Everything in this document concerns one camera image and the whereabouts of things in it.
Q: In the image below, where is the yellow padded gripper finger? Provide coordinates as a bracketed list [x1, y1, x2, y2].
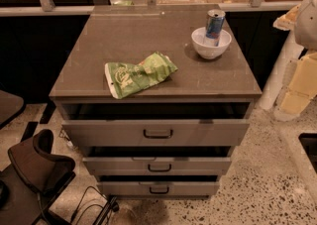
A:
[273, 50, 317, 121]

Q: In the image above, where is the redbull can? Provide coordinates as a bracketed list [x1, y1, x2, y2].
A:
[204, 9, 226, 47]

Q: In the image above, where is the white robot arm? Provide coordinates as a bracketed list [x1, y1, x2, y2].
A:
[274, 0, 317, 121]

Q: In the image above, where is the white bowl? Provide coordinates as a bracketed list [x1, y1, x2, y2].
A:
[191, 27, 232, 59]

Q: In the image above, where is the white table leg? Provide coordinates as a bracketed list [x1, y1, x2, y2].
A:
[258, 31, 303, 110]

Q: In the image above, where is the middle drawer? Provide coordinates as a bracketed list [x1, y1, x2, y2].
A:
[83, 157, 231, 175]

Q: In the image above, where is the drawer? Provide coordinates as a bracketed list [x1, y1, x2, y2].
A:
[62, 119, 249, 147]
[83, 157, 231, 175]
[97, 181, 220, 197]

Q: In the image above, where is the green chip bag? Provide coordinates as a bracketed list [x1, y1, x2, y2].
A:
[105, 52, 178, 99]

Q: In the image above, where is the top drawer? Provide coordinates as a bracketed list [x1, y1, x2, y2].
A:
[62, 119, 249, 147]

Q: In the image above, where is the bottom drawer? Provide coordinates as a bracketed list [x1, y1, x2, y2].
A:
[97, 181, 220, 197]

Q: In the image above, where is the black office chair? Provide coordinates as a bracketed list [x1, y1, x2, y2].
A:
[0, 129, 75, 225]

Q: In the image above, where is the dark round table edge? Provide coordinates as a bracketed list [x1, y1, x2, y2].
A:
[0, 90, 25, 129]

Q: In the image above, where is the black cable on floor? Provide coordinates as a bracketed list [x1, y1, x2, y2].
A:
[69, 185, 120, 225]

